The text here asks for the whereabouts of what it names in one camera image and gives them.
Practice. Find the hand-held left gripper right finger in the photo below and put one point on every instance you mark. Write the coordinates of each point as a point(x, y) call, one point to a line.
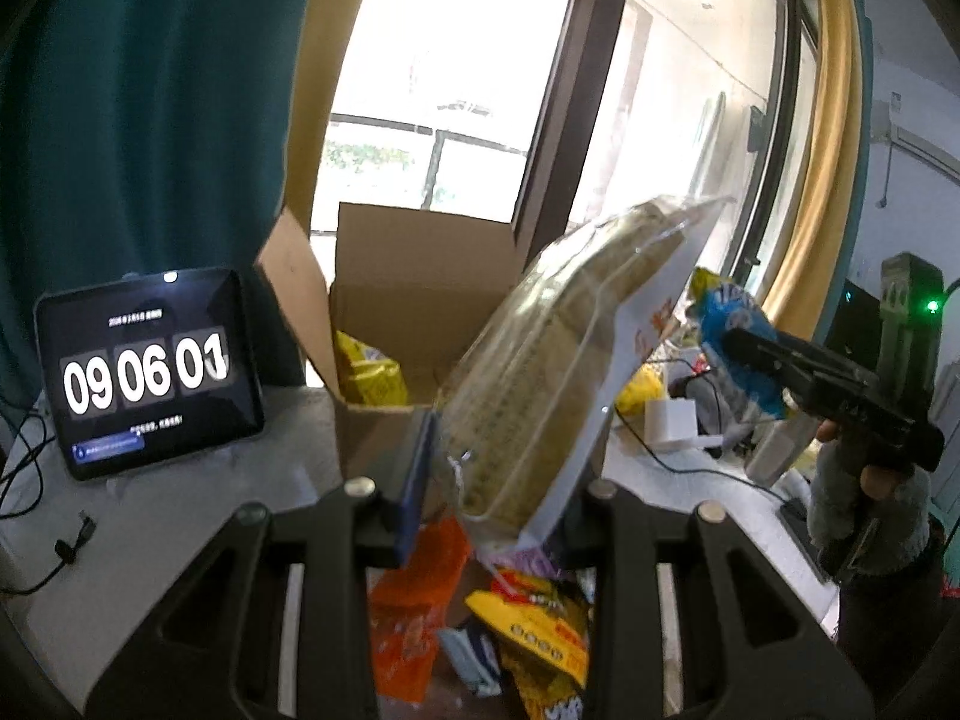
point(609, 540)

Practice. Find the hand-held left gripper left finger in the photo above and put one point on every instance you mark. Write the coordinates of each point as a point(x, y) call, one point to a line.
point(417, 480)

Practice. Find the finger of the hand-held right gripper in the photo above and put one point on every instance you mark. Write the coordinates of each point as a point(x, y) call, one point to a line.
point(795, 364)

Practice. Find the blue white snack packet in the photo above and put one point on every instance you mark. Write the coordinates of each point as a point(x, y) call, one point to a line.
point(750, 394)

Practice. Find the orange snack packet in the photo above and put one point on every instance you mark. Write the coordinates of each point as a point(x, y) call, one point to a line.
point(412, 615)

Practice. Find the clear cracker pack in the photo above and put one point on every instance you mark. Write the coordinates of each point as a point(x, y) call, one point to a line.
point(540, 390)

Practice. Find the yellow black snack packet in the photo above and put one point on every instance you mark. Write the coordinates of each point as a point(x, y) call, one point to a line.
point(551, 699)

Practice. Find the brown cardboard box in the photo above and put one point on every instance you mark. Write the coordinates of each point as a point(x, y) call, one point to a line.
point(405, 277)

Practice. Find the person's right forearm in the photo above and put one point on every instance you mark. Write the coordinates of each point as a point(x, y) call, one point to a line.
point(892, 615)

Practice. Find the person's right hand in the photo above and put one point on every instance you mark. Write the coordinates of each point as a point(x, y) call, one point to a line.
point(855, 517)

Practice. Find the black monitor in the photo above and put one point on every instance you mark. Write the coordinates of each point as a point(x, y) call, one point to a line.
point(851, 322)

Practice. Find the purple white packet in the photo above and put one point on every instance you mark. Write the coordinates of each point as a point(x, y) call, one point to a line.
point(525, 562)

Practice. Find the dark grey cloth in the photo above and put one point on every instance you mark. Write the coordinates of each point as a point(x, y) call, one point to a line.
point(709, 394)

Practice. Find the steel bottle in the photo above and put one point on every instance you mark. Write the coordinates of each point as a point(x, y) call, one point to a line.
point(772, 454)

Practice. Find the white charger block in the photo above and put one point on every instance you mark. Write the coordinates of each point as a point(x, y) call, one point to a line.
point(675, 420)

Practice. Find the yellow plastic bag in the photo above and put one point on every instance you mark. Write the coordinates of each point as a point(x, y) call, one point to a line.
point(641, 390)

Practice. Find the small white blue packet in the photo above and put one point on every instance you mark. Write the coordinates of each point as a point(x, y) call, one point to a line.
point(469, 660)

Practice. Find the mustard yellow curtain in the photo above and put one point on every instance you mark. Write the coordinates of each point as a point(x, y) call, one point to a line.
point(817, 127)
point(322, 90)

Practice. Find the teal curtain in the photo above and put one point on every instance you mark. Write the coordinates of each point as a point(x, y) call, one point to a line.
point(150, 127)
point(866, 90)

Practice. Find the white textured table cloth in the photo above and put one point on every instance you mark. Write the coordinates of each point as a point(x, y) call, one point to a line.
point(150, 495)

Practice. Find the black tablet clock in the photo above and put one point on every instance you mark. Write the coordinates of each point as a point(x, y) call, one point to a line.
point(150, 375)

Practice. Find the black balcony railing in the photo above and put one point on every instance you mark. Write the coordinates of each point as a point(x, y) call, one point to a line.
point(431, 165)

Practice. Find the white wall air conditioner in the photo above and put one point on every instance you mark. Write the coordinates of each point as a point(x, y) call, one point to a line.
point(922, 146)

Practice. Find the dark door frame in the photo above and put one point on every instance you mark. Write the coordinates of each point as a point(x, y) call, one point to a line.
point(577, 90)

